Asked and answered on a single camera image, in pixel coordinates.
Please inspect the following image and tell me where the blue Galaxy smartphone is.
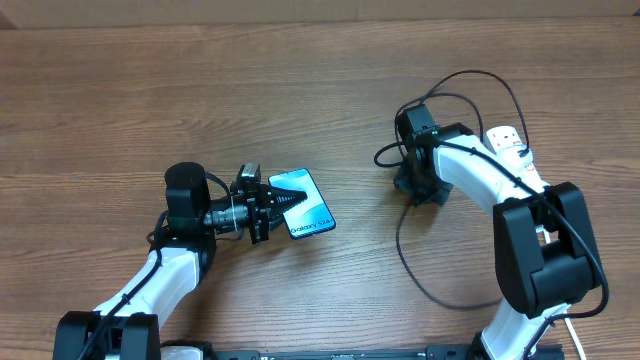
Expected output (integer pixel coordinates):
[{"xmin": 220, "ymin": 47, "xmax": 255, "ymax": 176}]
[{"xmin": 269, "ymin": 168, "xmax": 336, "ymax": 240}]

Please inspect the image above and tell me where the black charger cable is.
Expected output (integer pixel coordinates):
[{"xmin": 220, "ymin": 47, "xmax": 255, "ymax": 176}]
[{"xmin": 373, "ymin": 69, "xmax": 532, "ymax": 311}]

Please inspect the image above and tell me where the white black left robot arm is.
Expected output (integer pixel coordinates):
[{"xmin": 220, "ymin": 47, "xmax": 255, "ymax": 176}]
[{"xmin": 53, "ymin": 162, "xmax": 308, "ymax": 359}]

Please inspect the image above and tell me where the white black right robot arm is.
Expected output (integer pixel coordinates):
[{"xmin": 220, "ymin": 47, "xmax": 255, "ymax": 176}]
[{"xmin": 394, "ymin": 104, "xmax": 610, "ymax": 359}]

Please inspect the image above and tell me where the white charger plug adapter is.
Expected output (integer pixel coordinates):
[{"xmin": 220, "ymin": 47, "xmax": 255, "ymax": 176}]
[{"xmin": 497, "ymin": 144, "xmax": 535, "ymax": 172}]

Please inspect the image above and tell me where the white power strip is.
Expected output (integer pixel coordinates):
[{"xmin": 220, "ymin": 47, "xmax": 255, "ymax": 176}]
[{"xmin": 484, "ymin": 126, "xmax": 548, "ymax": 192}]

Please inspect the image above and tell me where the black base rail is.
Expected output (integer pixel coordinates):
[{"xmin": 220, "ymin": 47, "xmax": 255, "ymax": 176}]
[{"xmin": 159, "ymin": 342, "xmax": 566, "ymax": 360}]

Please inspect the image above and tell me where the white power strip cord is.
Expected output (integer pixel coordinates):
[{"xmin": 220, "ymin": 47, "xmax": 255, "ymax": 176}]
[{"xmin": 537, "ymin": 224, "xmax": 587, "ymax": 360}]

